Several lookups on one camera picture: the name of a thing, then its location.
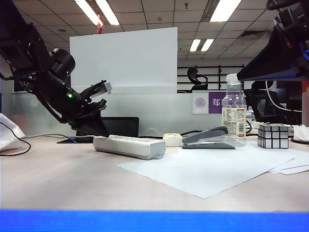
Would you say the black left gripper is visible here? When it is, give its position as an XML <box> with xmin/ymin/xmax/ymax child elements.
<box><xmin>33</xmin><ymin>71</ymin><xmax>113</xmax><ymax>138</ymax></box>

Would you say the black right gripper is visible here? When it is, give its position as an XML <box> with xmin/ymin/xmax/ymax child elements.
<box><xmin>236</xmin><ymin>0</ymin><xmax>309</xmax><ymax>82</ymax></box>

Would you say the white power strip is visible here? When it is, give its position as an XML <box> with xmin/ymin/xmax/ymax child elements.
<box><xmin>93</xmin><ymin>134</ymin><xmax>167</xmax><ymax>160</ymax></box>

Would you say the black monitor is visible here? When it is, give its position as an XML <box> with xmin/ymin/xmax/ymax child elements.
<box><xmin>276</xmin><ymin>80</ymin><xmax>309</xmax><ymax>126</ymax></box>

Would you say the black mesh office chair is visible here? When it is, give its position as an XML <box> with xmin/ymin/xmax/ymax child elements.
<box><xmin>243</xmin><ymin>81</ymin><xmax>294</xmax><ymax>125</ymax></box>

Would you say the black shelf rack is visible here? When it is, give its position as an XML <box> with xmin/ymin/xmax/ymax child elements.
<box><xmin>177</xmin><ymin>64</ymin><xmax>245</xmax><ymax>91</ymax></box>

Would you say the translucent white container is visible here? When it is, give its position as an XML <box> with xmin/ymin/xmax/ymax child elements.
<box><xmin>301</xmin><ymin>92</ymin><xmax>309</xmax><ymax>127</ymax></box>

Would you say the frosted glass partition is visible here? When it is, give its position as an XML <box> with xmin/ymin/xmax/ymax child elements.
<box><xmin>11</xmin><ymin>91</ymin><xmax>224</xmax><ymax>138</ymax></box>

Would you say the white board panel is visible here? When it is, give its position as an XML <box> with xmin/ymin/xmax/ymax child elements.
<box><xmin>69</xmin><ymin>27</ymin><xmax>178</xmax><ymax>95</ymax></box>

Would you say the clear plastic bottle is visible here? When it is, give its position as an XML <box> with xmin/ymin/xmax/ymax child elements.
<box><xmin>221</xmin><ymin>73</ymin><xmax>247</xmax><ymax>147</ymax></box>

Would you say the ceiling light fixture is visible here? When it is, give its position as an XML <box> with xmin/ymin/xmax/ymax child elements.
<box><xmin>189</xmin><ymin>38</ymin><xmax>215</xmax><ymax>52</ymax></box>
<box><xmin>209</xmin><ymin>0</ymin><xmax>242</xmax><ymax>23</ymax></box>
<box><xmin>73</xmin><ymin>0</ymin><xmax>120</xmax><ymax>26</ymax></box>

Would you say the silver mirror cube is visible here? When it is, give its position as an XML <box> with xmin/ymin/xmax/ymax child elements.
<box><xmin>257</xmin><ymin>123</ymin><xmax>289</xmax><ymax>149</ymax></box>

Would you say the crumpled white tissue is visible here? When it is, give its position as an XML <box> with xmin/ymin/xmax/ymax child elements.
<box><xmin>292</xmin><ymin>124</ymin><xmax>309</xmax><ymax>142</ymax></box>

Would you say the red hanging ornament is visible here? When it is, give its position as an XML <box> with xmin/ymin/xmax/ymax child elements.
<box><xmin>96</xmin><ymin>14</ymin><xmax>103</xmax><ymax>35</ymax></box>

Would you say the purple and white nameplate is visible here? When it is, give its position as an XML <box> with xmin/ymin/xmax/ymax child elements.
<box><xmin>192</xmin><ymin>91</ymin><xmax>228</xmax><ymax>115</ymax></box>

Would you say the beige tape roll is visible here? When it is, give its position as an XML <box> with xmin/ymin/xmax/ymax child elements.
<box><xmin>162</xmin><ymin>132</ymin><xmax>183</xmax><ymax>147</ymax></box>

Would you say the gray stapler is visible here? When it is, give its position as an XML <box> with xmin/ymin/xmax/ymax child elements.
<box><xmin>182</xmin><ymin>126</ymin><xmax>236</xmax><ymax>150</ymax></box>

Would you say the white paper stack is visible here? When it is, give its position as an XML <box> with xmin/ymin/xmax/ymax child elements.
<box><xmin>267</xmin><ymin>148</ymin><xmax>309</xmax><ymax>176</ymax></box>

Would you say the large white paper sheet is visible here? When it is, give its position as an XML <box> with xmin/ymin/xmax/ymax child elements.
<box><xmin>116</xmin><ymin>145</ymin><xmax>295</xmax><ymax>200</ymax></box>

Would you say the white usb cable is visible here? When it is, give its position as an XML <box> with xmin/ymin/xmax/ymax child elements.
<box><xmin>265</xmin><ymin>81</ymin><xmax>302</xmax><ymax>113</ymax></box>

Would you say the gray cable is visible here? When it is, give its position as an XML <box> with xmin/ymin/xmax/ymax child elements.
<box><xmin>24</xmin><ymin>134</ymin><xmax>96</xmax><ymax>141</ymax></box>

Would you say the thin black cable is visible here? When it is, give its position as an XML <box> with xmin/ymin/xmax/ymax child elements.
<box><xmin>0</xmin><ymin>122</ymin><xmax>32</xmax><ymax>157</ymax></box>

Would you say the black cable on desk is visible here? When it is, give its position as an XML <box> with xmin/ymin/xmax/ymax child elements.
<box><xmin>290</xmin><ymin>137</ymin><xmax>309</xmax><ymax>145</ymax></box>

